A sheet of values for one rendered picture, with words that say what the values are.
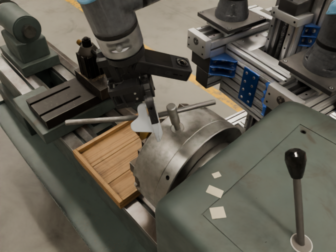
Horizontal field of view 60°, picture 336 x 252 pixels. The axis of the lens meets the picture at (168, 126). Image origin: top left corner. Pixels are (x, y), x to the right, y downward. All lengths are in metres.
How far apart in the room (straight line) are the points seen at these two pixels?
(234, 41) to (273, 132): 0.78
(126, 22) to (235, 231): 0.39
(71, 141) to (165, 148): 0.61
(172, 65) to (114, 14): 0.15
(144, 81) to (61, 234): 1.59
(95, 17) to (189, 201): 0.35
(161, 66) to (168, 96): 2.23
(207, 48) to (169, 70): 0.81
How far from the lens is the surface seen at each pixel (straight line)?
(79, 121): 0.67
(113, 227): 1.36
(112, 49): 0.49
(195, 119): 0.73
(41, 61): 1.68
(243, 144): 0.67
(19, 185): 2.34
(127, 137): 1.18
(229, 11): 1.38
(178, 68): 0.55
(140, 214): 1.00
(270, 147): 0.68
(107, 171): 1.08
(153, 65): 0.53
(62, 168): 1.60
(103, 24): 0.46
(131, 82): 0.55
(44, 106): 1.28
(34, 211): 2.17
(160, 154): 0.70
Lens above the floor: 1.74
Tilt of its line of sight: 45 degrees down
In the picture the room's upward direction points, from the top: straight up
